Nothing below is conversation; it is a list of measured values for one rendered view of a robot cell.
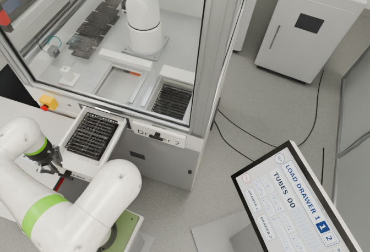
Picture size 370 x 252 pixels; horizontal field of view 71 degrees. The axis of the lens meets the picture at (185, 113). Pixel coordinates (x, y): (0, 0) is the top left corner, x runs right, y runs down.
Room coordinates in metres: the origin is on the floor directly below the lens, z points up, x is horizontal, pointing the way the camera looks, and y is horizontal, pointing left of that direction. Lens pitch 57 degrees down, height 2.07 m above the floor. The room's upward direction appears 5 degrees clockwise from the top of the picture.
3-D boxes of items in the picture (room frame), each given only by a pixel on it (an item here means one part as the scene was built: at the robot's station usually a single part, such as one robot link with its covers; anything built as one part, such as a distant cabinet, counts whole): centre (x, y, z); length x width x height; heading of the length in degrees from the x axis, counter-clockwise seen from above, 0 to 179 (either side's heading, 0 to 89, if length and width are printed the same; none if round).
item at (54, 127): (0.52, 0.90, 0.38); 0.62 x 0.58 x 0.76; 77
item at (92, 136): (0.60, 0.46, 0.87); 0.22 x 0.18 x 0.06; 167
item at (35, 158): (0.39, 0.55, 1.16); 0.12 x 0.09 x 0.06; 77
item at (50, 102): (0.77, 0.76, 0.88); 0.07 x 0.05 x 0.07; 77
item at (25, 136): (0.38, 0.55, 1.26); 0.13 x 0.11 x 0.14; 151
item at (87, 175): (0.40, 0.51, 0.87); 0.29 x 0.02 x 0.11; 77
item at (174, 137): (0.64, 0.13, 0.87); 0.29 x 0.02 x 0.11; 77
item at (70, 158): (0.61, 0.46, 0.86); 0.40 x 0.26 x 0.06; 167
